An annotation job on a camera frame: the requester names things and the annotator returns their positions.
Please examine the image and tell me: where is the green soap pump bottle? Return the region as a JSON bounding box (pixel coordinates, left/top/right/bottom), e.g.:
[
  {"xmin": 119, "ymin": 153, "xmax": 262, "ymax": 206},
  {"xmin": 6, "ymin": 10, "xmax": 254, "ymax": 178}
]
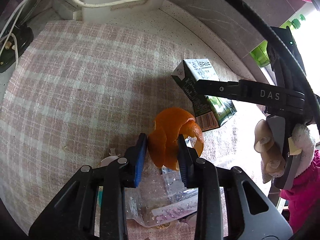
[{"xmin": 250, "ymin": 14, "xmax": 307, "ymax": 67}]

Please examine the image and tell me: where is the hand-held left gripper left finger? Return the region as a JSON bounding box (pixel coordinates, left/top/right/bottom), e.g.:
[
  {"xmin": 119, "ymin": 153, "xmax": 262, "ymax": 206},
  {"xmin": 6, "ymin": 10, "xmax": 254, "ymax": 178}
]
[{"xmin": 29, "ymin": 133, "xmax": 148, "ymax": 240}]

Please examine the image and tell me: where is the stainless steel pot lid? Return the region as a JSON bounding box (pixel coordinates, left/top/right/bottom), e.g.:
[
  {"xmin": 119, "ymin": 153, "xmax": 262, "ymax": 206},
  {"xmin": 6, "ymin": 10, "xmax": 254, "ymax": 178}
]
[{"xmin": 0, "ymin": 0, "xmax": 54, "ymax": 28}]

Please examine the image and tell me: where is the thick black cable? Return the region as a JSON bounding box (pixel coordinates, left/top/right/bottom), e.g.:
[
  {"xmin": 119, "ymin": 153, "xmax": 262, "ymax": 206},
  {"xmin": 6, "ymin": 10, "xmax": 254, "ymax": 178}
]
[{"xmin": 197, "ymin": 0, "xmax": 320, "ymax": 130}]

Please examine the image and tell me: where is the green and white milk carton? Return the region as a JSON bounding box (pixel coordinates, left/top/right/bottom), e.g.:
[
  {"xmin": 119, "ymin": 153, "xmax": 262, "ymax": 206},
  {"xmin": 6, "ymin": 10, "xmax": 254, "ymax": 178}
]
[{"xmin": 171, "ymin": 59, "xmax": 237, "ymax": 133}]

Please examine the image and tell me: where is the orange peel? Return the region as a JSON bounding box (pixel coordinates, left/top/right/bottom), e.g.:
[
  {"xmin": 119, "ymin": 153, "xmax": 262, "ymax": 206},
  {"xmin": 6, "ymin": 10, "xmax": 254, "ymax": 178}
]
[{"xmin": 147, "ymin": 107, "xmax": 204, "ymax": 171}]

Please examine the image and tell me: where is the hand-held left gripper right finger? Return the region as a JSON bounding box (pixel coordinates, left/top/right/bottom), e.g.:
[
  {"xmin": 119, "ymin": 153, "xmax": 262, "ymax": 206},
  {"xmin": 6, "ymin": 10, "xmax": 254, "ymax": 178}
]
[{"xmin": 176, "ymin": 134, "xmax": 293, "ymax": 240}]

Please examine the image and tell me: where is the pink plaid cloth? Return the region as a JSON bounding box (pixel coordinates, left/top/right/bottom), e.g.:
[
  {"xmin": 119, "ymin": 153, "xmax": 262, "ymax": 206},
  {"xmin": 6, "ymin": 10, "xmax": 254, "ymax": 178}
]
[{"xmin": 0, "ymin": 21, "xmax": 270, "ymax": 240}]

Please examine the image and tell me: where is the black round socket plate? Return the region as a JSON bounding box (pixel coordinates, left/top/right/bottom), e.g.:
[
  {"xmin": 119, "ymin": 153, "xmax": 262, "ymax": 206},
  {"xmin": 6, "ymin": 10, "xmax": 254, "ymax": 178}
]
[{"xmin": 0, "ymin": 26, "xmax": 34, "ymax": 73}]

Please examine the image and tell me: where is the clear plastic water bottle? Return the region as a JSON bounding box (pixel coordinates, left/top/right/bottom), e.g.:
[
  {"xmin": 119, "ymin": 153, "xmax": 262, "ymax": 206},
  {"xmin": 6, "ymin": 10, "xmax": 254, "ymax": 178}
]
[{"xmin": 96, "ymin": 172, "xmax": 225, "ymax": 229}]

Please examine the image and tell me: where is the person's right hand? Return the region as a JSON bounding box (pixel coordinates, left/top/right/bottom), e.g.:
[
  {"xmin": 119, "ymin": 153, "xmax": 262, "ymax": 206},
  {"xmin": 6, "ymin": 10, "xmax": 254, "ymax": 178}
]
[{"xmin": 254, "ymin": 119, "xmax": 287, "ymax": 183}]

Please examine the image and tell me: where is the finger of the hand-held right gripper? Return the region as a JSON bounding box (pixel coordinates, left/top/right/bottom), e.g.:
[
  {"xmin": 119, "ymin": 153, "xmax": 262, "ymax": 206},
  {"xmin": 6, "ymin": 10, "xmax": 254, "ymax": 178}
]
[{"xmin": 194, "ymin": 79, "xmax": 306, "ymax": 109}]

